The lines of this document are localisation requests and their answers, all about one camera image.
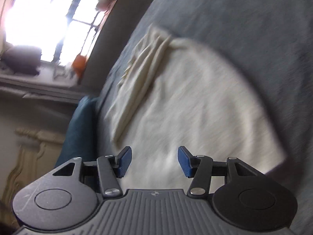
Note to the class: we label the white fluffy sweater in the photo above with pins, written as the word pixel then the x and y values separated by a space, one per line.
pixel 195 102

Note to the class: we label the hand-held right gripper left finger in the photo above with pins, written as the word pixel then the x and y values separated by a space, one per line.
pixel 124 158

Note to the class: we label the orange bag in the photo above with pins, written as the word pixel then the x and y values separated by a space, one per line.
pixel 79 64

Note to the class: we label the pink pot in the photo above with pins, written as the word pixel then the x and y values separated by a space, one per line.
pixel 102 3

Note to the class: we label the cream carved headboard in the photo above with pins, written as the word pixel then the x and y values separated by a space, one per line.
pixel 29 156

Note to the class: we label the grey bed blanket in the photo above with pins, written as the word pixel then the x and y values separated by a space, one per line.
pixel 244 17

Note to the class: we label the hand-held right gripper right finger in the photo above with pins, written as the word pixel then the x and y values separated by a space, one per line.
pixel 183 161

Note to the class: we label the blue duvet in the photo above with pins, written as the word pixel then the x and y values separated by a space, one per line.
pixel 78 132

